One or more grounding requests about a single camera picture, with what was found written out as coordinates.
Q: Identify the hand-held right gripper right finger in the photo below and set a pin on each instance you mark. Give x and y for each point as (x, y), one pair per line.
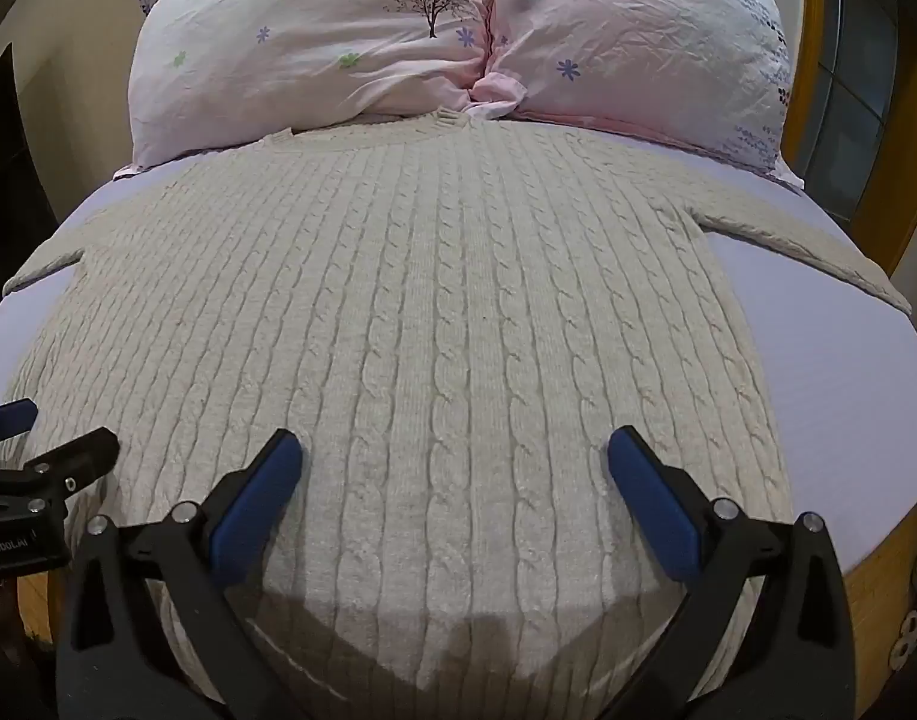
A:
(651, 495)

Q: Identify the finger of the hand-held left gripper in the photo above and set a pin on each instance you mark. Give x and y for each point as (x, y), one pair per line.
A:
(5, 420)
(61, 465)

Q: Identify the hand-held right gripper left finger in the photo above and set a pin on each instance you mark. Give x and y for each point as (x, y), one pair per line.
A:
(254, 495)

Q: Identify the dark wooden furniture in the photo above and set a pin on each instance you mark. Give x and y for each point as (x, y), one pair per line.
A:
(5, 165)

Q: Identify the pink flower-print pillow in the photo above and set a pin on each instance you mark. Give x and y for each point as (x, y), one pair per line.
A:
(638, 37)

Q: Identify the pink tree-print pillow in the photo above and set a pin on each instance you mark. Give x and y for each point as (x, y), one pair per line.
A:
(301, 37)

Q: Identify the wooden framed door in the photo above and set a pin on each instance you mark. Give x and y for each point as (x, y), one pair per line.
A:
(867, 75)

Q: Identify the wooden bed frame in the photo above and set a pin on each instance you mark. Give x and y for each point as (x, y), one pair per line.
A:
(874, 600)

